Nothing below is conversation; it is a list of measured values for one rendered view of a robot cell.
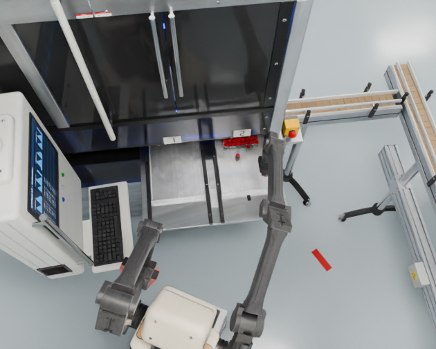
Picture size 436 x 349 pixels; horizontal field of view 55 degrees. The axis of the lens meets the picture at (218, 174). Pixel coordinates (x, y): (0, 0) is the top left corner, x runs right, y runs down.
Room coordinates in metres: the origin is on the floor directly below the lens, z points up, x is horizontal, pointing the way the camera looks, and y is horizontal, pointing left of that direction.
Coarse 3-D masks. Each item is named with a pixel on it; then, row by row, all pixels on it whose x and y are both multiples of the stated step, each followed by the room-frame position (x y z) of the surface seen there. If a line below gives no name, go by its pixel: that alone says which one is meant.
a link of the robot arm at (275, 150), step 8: (272, 136) 0.92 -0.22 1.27; (272, 144) 0.87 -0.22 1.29; (280, 144) 0.88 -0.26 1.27; (272, 152) 0.83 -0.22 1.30; (280, 152) 0.83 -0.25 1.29; (272, 160) 0.79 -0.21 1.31; (280, 160) 0.79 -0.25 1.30; (272, 168) 0.74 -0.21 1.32; (280, 168) 0.75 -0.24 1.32; (272, 176) 0.70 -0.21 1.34; (280, 176) 0.71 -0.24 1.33; (272, 184) 0.66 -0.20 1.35; (280, 184) 0.67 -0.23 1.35; (272, 192) 0.63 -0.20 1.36; (280, 192) 0.63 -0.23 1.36; (264, 200) 0.59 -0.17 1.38; (272, 200) 0.59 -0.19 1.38; (280, 200) 0.59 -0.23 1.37; (264, 208) 0.55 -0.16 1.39; (280, 208) 0.57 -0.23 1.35; (288, 208) 0.56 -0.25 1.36; (264, 216) 0.52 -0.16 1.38
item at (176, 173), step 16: (176, 144) 1.11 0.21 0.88; (192, 144) 1.11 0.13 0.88; (160, 160) 1.01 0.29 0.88; (176, 160) 1.01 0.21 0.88; (192, 160) 1.01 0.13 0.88; (160, 176) 0.92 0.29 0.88; (176, 176) 0.92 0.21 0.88; (192, 176) 0.92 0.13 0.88; (160, 192) 0.84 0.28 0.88; (176, 192) 0.84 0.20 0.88; (192, 192) 0.84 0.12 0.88
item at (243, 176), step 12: (216, 144) 1.11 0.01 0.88; (228, 156) 1.04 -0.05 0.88; (240, 156) 1.04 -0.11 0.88; (252, 156) 1.04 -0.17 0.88; (228, 168) 0.97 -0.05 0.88; (240, 168) 0.97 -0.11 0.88; (252, 168) 0.97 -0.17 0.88; (228, 180) 0.90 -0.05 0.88; (240, 180) 0.90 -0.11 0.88; (252, 180) 0.90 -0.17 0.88; (264, 180) 0.90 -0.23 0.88; (228, 192) 0.82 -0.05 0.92; (240, 192) 0.83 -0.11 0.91; (252, 192) 0.84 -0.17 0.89
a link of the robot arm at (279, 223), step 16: (272, 208) 0.55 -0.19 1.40; (272, 224) 0.47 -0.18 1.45; (288, 224) 0.48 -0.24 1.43; (272, 240) 0.43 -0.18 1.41; (272, 256) 0.38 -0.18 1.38; (256, 272) 0.34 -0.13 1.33; (272, 272) 0.34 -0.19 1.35; (256, 288) 0.29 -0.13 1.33; (240, 304) 0.24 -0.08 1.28; (256, 304) 0.24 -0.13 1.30; (240, 320) 0.19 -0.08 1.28; (256, 336) 0.14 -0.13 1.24
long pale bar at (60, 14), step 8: (56, 0) 0.96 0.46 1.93; (56, 8) 0.95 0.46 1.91; (56, 16) 0.95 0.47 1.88; (64, 16) 0.96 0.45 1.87; (64, 24) 0.95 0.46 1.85; (64, 32) 0.95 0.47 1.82; (72, 32) 0.96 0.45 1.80; (72, 40) 0.95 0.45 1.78; (72, 48) 0.95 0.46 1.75; (80, 56) 0.95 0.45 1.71; (80, 64) 0.95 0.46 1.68; (88, 72) 0.96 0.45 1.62; (88, 80) 0.95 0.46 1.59; (88, 88) 0.95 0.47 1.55; (96, 96) 0.95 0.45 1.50; (96, 104) 0.95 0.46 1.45; (104, 112) 0.95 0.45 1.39; (104, 120) 0.95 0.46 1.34; (112, 120) 1.02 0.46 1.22; (112, 128) 0.99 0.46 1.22; (112, 136) 0.95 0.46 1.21
